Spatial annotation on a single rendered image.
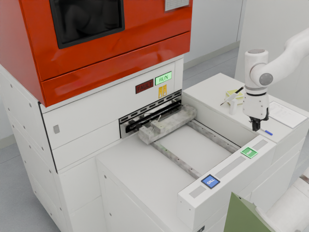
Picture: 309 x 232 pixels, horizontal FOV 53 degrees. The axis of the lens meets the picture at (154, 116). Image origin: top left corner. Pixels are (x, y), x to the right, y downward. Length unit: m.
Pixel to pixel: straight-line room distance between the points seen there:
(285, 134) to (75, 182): 1.06
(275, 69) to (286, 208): 0.47
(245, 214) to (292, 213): 0.15
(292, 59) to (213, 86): 0.79
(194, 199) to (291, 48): 0.65
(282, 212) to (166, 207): 0.48
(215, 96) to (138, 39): 0.62
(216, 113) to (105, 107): 0.59
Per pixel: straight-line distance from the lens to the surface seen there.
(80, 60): 1.27
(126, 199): 1.53
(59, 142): 1.46
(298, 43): 1.25
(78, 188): 1.70
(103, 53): 1.32
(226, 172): 1.35
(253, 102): 1.28
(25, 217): 2.55
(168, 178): 1.48
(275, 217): 1.16
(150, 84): 1.62
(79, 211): 1.82
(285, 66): 1.17
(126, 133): 1.65
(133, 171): 1.52
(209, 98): 1.78
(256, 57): 1.20
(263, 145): 1.52
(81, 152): 1.56
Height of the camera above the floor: 1.90
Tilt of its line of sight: 35 degrees down
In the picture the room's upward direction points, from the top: straight up
